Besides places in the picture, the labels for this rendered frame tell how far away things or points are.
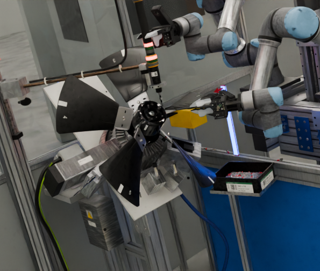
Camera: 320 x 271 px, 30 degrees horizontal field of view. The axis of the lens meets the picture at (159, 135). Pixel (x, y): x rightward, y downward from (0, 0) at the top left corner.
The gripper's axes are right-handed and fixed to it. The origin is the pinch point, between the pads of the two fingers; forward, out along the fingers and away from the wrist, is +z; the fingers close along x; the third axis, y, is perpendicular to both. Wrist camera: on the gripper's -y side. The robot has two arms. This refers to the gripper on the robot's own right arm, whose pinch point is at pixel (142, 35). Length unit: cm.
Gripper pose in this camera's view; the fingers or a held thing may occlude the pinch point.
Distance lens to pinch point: 230.3
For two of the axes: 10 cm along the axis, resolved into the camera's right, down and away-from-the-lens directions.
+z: -6.2, 3.6, -7.0
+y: 2.2, 9.3, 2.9
